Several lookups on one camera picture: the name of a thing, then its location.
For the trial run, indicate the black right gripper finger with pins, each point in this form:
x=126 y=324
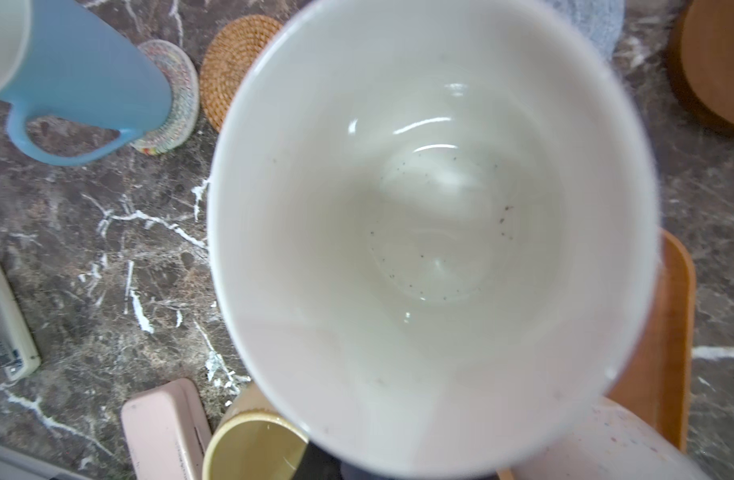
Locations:
x=317 y=464

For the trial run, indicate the lilac mug white inside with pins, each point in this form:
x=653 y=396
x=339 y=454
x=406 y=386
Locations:
x=434 y=230

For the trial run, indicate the multicolour woven cloth coaster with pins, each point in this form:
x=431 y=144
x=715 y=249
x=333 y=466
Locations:
x=183 y=79

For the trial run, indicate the woven rattan coaster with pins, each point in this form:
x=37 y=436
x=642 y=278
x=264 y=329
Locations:
x=227 y=60

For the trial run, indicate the light blue mug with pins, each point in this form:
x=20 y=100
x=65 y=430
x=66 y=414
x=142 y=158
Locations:
x=59 y=59

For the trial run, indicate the grey-blue felt coaster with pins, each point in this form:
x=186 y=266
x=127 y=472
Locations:
x=599 y=21

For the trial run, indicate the olive beige glazed mug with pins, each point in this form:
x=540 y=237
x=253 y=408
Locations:
x=254 y=441

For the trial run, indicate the pink eyeglass case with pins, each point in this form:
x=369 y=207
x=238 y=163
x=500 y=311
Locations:
x=166 y=431

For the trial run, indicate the white speckled mug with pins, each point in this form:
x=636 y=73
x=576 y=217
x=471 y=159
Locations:
x=610 y=442

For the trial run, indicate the small grey white device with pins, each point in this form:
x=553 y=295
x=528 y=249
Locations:
x=19 y=356

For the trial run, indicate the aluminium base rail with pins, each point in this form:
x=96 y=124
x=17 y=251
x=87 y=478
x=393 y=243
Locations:
x=17 y=465

